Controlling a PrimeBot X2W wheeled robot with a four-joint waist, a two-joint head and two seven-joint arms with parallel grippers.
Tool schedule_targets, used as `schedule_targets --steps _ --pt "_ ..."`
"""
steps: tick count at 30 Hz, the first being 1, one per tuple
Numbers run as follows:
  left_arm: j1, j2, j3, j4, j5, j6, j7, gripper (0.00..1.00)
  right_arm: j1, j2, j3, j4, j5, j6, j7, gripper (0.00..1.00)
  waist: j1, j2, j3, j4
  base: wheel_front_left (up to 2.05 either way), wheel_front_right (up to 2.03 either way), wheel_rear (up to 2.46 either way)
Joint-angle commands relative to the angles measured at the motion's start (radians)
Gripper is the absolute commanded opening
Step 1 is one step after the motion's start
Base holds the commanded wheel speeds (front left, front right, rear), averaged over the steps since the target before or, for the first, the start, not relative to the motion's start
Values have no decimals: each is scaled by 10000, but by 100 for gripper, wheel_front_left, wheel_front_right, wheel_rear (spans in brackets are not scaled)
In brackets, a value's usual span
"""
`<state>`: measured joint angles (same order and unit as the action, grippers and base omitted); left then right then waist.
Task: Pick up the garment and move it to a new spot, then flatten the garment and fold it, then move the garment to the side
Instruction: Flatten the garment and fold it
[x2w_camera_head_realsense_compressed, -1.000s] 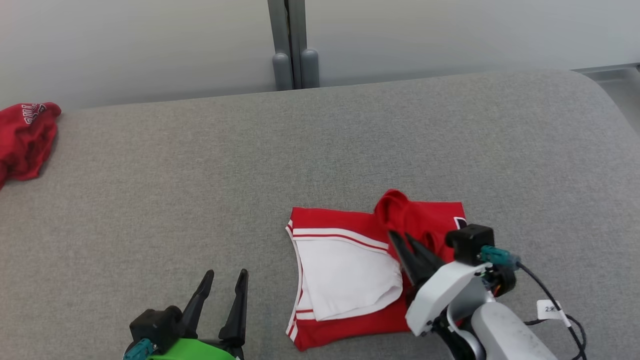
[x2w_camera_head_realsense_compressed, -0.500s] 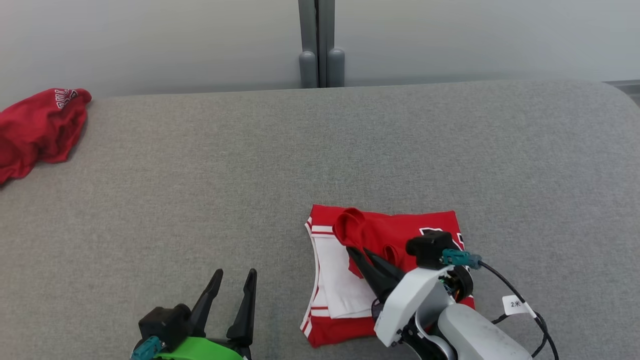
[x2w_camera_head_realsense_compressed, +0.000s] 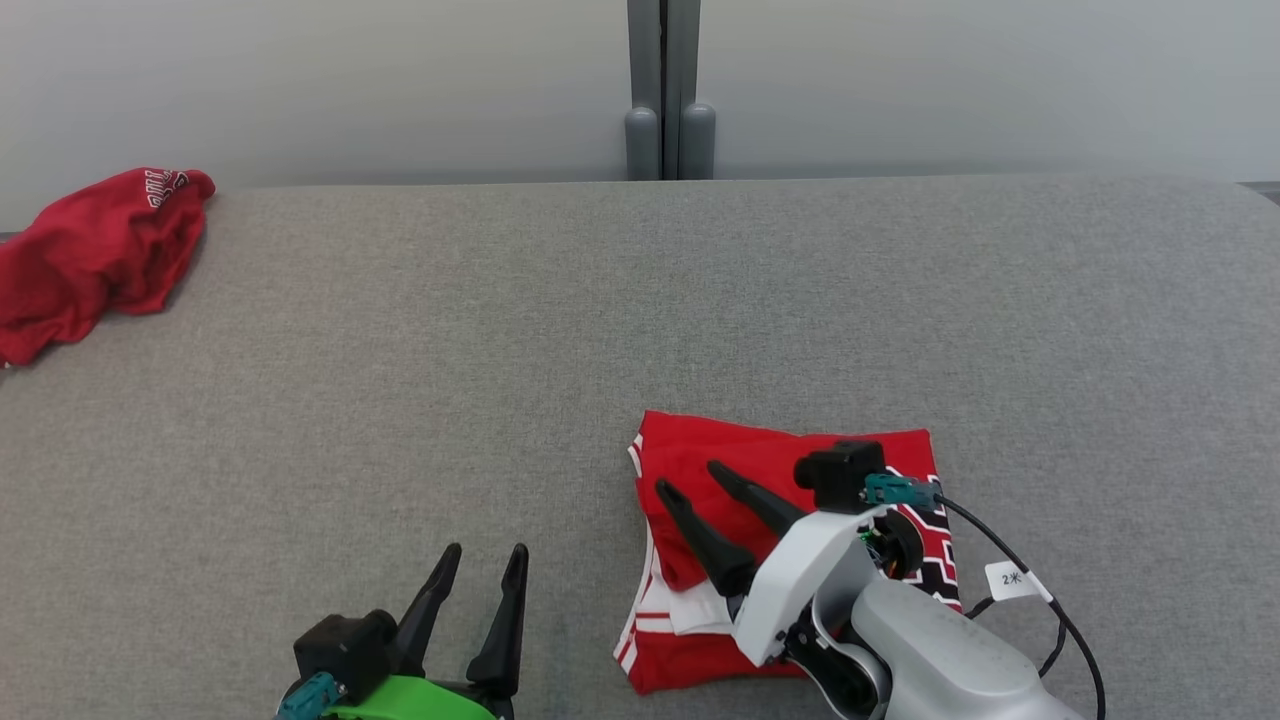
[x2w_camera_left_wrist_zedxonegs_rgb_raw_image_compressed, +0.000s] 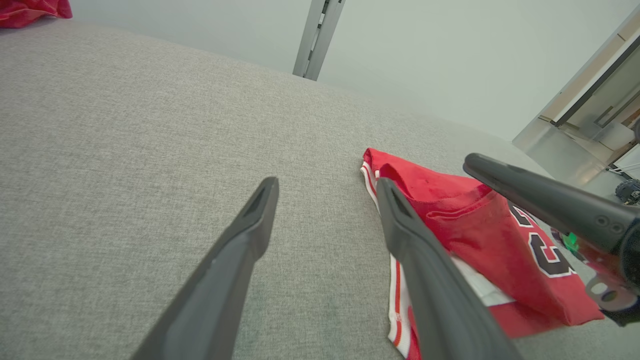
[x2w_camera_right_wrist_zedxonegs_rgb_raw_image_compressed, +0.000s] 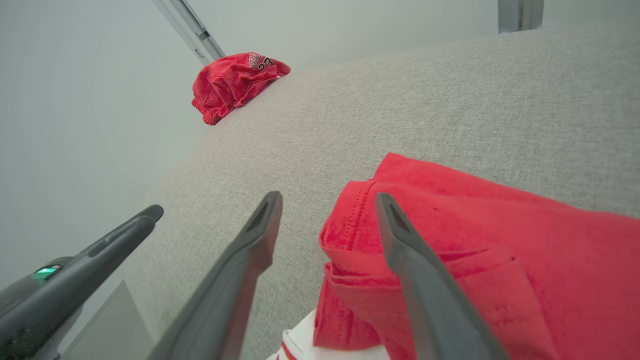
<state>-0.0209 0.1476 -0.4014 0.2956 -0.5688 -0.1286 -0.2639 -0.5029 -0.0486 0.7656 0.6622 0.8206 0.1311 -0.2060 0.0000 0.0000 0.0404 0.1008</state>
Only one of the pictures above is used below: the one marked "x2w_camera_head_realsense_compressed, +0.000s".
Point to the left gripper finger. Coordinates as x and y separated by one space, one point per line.
503 640
430 620

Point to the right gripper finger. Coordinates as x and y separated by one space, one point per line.
760 500
712 550

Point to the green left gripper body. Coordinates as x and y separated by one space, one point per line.
420 700

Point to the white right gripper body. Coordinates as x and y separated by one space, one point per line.
800 580

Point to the red and white shorts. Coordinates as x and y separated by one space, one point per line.
700 460

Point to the red shorts with white panels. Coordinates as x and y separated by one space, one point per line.
90 260

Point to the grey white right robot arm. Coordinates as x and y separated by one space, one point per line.
940 650

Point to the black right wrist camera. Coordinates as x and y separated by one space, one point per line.
838 475

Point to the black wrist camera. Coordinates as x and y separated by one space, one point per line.
838 475
345 650

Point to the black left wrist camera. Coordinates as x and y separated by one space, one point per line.
345 650

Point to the grey metal partition post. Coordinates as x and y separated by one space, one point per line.
692 90
645 90

